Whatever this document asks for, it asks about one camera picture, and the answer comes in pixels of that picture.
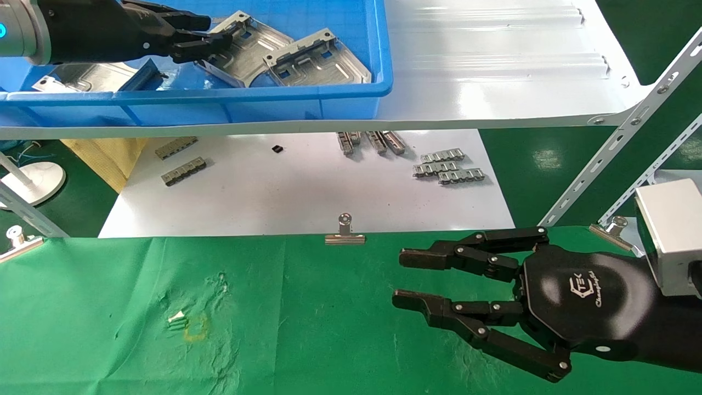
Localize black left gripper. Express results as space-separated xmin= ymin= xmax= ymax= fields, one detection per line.
xmin=39 ymin=0 xmax=234 ymax=65

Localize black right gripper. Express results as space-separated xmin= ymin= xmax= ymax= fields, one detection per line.
xmin=392 ymin=227 xmax=660 ymax=383

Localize stamped sheet metal bracket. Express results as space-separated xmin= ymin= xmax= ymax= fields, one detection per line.
xmin=262 ymin=29 xmax=372 ymax=87
xmin=195 ymin=10 xmax=295 ymax=88

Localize blue plastic bin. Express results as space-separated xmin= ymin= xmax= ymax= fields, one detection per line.
xmin=0 ymin=0 xmax=394 ymax=128

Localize bent sheet metal part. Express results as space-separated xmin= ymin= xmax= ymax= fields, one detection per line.
xmin=32 ymin=59 xmax=168 ymax=93

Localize silver binder clip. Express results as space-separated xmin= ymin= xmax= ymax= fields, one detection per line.
xmin=325 ymin=213 xmax=366 ymax=245
xmin=588 ymin=216 xmax=639 ymax=254
xmin=0 ymin=225 xmax=44 ymax=264

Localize yellow woven bag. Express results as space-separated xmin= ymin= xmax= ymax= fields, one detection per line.
xmin=60 ymin=137 xmax=149 ymax=194

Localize green table cloth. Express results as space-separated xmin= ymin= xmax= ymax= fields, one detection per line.
xmin=0 ymin=225 xmax=702 ymax=395

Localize white metal shelf panel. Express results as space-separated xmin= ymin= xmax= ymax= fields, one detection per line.
xmin=0 ymin=0 xmax=653 ymax=140

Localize white perforated angle bar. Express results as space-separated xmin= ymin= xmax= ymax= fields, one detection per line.
xmin=598 ymin=112 xmax=702 ymax=225
xmin=542 ymin=27 xmax=702 ymax=227

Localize white round stand base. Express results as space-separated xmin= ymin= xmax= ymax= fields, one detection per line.
xmin=0 ymin=151 xmax=66 ymax=209

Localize grey perforated angle bar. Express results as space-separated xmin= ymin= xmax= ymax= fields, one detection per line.
xmin=0 ymin=181 xmax=69 ymax=238

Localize thin blue cables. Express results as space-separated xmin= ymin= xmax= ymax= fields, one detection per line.
xmin=0 ymin=140 xmax=55 ymax=165

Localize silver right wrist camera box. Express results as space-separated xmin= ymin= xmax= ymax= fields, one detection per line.
xmin=635 ymin=178 xmax=702 ymax=300

